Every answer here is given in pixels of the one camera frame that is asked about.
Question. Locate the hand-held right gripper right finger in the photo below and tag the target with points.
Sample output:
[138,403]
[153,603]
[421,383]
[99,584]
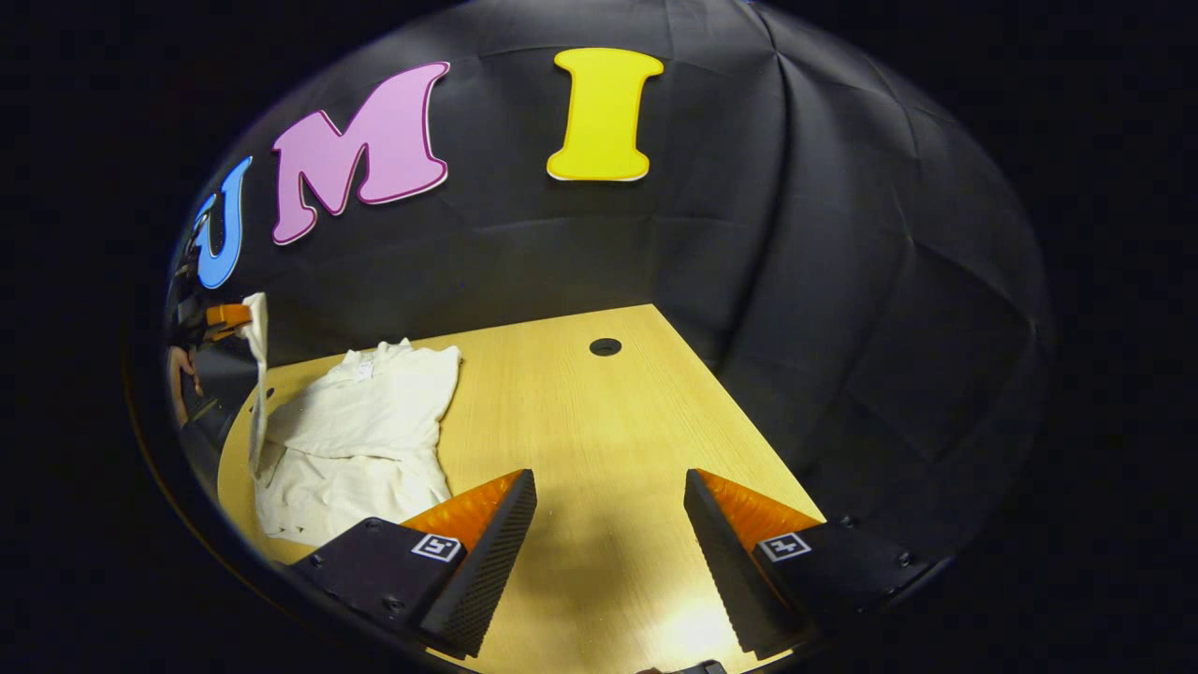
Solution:
[721,562]

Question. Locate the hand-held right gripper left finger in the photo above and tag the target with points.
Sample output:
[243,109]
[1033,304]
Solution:
[496,552]

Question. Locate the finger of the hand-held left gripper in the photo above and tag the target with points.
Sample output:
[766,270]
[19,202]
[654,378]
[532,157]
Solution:
[227,318]

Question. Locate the white sweatshirt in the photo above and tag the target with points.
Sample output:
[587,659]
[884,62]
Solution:
[365,421]

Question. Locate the black backdrop cloth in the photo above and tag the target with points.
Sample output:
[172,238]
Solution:
[749,234]

